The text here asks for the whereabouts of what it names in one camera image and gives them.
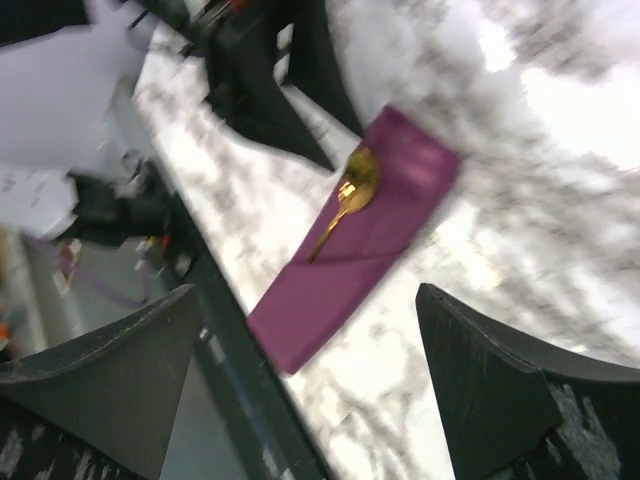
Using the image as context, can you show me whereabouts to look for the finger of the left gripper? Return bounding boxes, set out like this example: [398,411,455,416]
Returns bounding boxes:
[204,15,334,171]
[287,0,364,136]

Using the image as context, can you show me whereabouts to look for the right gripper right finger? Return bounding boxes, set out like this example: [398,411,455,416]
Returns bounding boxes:
[416,284,639,479]

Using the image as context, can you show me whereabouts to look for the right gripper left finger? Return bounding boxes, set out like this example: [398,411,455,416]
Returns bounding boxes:
[1,285,203,479]

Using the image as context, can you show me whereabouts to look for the gold spoon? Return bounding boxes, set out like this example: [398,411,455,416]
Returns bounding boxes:
[307,147,381,263]

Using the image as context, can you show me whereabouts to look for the purple cloth napkin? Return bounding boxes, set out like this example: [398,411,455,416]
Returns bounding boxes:
[247,105,461,374]

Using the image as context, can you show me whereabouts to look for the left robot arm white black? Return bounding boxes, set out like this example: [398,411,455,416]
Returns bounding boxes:
[1,1,363,247]

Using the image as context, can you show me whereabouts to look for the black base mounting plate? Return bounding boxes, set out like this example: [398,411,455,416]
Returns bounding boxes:
[153,126,335,479]

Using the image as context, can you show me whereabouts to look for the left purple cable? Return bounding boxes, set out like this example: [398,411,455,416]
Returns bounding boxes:
[19,234,156,309]

